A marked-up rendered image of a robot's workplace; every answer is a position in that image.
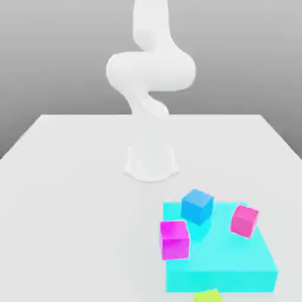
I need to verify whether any small magenta cube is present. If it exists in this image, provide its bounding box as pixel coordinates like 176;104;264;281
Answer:
159;219;191;261

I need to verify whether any small blue cube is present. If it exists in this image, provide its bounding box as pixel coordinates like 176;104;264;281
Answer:
180;188;215;227

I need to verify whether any small pink cube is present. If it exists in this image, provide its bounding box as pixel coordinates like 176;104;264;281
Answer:
229;203;260;239

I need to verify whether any small yellow-green cube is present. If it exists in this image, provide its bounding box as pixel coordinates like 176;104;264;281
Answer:
193;288;223;302

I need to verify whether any large cyan box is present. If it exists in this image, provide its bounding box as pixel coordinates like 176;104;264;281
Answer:
162;201;279;294

